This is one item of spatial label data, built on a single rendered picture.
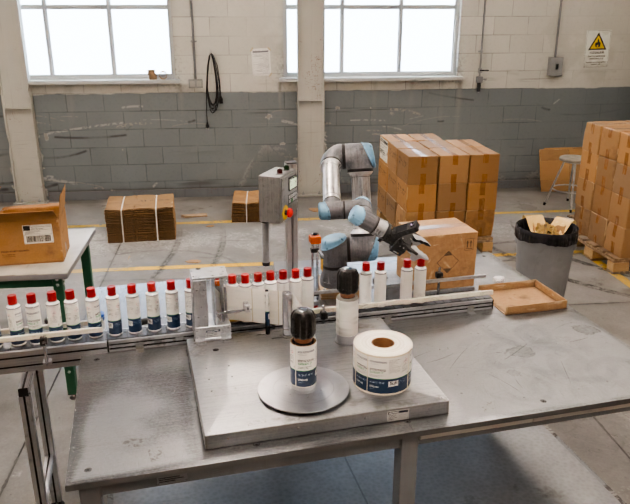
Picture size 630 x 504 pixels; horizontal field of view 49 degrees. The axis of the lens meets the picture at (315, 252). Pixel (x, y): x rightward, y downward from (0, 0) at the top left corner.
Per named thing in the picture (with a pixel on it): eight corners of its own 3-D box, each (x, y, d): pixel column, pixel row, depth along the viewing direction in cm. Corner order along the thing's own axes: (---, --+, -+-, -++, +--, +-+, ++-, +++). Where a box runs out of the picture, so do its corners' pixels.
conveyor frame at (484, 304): (107, 352, 269) (106, 341, 267) (108, 340, 279) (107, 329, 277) (493, 309, 308) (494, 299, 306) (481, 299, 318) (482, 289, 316)
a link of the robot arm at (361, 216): (356, 200, 278) (357, 208, 270) (379, 212, 280) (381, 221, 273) (346, 215, 281) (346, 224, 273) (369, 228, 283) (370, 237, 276)
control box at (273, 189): (259, 221, 278) (257, 175, 271) (276, 210, 293) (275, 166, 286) (282, 224, 274) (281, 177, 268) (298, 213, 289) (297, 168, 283)
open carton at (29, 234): (-12, 273, 363) (-23, 204, 351) (8, 243, 410) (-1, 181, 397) (65, 268, 370) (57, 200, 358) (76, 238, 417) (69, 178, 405)
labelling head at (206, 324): (195, 342, 266) (191, 280, 257) (192, 328, 277) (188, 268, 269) (231, 338, 269) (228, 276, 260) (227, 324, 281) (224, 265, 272)
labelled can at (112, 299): (109, 337, 270) (103, 289, 263) (109, 332, 275) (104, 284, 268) (122, 336, 271) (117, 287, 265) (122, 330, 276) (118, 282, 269)
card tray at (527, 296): (505, 315, 302) (506, 307, 300) (477, 293, 325) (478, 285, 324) (566, 308, 309) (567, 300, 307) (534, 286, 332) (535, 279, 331)
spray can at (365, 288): (361, 310, 295) (362, 265, 288) (357, 305, 299) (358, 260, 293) (372, 309, 296) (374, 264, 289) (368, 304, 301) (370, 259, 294)
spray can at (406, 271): (402, 306, 299) (404, 261, 292) (397, 301, 303) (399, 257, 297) (413, 305, 300) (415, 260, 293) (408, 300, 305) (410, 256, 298)
